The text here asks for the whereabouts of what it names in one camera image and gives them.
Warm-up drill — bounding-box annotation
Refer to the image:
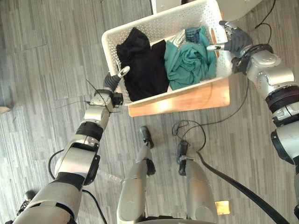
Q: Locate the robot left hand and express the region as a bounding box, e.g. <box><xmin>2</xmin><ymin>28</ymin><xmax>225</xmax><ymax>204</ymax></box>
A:
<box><xmin>104</xmin><ymin>65</ymin><xmax>131</xmax><ymax>91</ymax></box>

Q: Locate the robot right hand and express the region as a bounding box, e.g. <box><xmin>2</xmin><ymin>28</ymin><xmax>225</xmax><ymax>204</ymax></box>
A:
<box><xmin>206</xmin><ymin>20</ymin><xmax>254</xmax><ymax>58</ymax></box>

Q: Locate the white perforated laundry basket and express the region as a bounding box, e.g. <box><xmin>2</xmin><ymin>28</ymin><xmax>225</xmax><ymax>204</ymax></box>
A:
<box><xmin>101</xmin><ymin>0</ymin><xmax>234</xmax><ymax>106</ymax></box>

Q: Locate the white washing machine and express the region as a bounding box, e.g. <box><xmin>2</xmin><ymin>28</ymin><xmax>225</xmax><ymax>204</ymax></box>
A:
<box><xmin>150</xmin><ymin>0</ymin><xmax>264</xmax><ymax>22</ymax></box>

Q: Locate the black garment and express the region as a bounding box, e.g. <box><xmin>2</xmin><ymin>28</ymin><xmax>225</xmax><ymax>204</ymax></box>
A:
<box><xmin>115</xmin><ymin>27</ymin><xmax>170</xmax><ymax>102</ymax></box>

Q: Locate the blue plaid garment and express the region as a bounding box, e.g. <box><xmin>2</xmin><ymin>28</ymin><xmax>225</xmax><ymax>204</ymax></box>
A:
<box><xmin>185</xmin><ymin>26</ymin><xmax>201</xmax><ymax>43</ymax></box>

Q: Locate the teal garment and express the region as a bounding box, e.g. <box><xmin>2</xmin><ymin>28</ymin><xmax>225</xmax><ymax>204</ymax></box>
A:
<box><xmin>164</xmin><ymin>26</ymin><xmax>218</xmax><ymax>91</ymax></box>

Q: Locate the grey patterned garment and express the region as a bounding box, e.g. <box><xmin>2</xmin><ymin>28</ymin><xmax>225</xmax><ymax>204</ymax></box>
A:
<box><xmin>172</xmin><ymin>29</ymin><xmax>186</xmax><ymax>46</ymax></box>

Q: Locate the wooden stool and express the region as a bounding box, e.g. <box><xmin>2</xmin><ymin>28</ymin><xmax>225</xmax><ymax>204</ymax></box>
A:
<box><xmin>128</xmin><ymin>76</ymin><xmax>231</xmax><ymax>117</ymax></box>

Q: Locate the silver robot left leg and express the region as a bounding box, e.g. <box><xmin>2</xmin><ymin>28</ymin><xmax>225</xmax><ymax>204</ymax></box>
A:
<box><xmin>116</xmin><ymin>125</ymin><xmax>157</xmax><ymax>223</ymax></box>

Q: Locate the silver robot leg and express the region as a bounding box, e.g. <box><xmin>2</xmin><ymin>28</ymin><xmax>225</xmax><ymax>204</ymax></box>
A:
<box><xmin>116</xmin><ymin>125</ymin><xmax>157</xmax><ymax>223</ymax></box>
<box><xmin>176</xmin><ymin>140</ymin><xmax>219</xmax><ymax>223</ymax></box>

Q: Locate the silver robot right leg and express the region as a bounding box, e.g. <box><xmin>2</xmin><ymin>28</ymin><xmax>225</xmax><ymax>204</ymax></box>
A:
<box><xmin>176</xmin><ymin>140</ymin><xmax>219</xmax><ymax>223</ymax></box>

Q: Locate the black wheeled base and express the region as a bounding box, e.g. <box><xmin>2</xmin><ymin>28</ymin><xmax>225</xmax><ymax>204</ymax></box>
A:
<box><xmin>4</xmin><ymin>189</ymin><xmax>36</xmax><ymax>224</ymax></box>

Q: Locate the brass floor socket plate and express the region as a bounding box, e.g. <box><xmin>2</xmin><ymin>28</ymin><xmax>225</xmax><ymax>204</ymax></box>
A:
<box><xmin>214</xmin><ymin>200</ymin><xmax>232</xmax><ymax>216</ymax></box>

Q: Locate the thin black cable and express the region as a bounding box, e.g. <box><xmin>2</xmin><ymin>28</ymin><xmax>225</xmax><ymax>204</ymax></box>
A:
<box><xmin>171</xmin><ymin>0</ymin><xmax>277</xmax><ymax>154</ymax></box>

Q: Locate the thick black strap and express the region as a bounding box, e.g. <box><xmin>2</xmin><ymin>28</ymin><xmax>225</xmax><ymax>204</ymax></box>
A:
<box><xmin>197</xmin><ymin>151</ymin><xmax>291</xmax><ymax>224</ymax></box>

